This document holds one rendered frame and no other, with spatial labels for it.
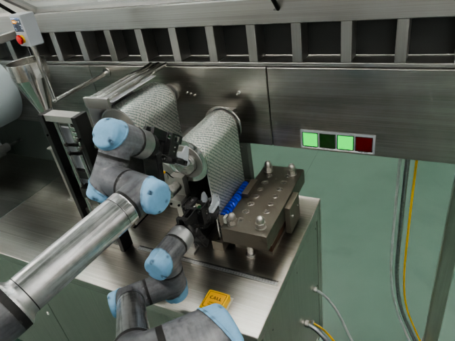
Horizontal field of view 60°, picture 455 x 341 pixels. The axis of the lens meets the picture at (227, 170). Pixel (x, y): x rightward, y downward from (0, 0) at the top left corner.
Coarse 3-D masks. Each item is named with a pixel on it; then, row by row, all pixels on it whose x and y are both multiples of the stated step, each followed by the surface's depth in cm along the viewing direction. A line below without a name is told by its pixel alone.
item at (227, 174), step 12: (228, 156) 136; (240, 156) 145; (216, 168) 129; (228, 168) 138; (240, 168) 147; (216, 180) 130; (228, 180) 139; (240, 180) 148; (216, 192) 131; (228, 192) 140
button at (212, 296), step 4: (208, 292) 121; (212, 292) 120; (216, 292) 120; (220, 292) 120; (208, 296) 119; (212, 296) 119; (216, 296) 119; (220, 296) 119; (224, 296) 118; (228, 296) 118; (204, 300) 118; (208, 300) 118; (212, 300) 118; (216, 300) 118; (220, 300) 117; (224, 300) 117; (228, 300) 118; (200, 304) 117; (204, 304) 117; (208, 304) 117; (224, 304) 116
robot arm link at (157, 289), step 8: (152, 280) 111; (160, 280) 110; (168, 280) 109; (176, 280) 110; (184, 280) 113; (152, 288) 110; (160, 288) 110; (168, 288) 110; (176, 288) 111; (184, 288) 114; (152, 296) 110; (160, 296) 110; (168, 296) 112; (176, 296) 113; (184, 296) 114
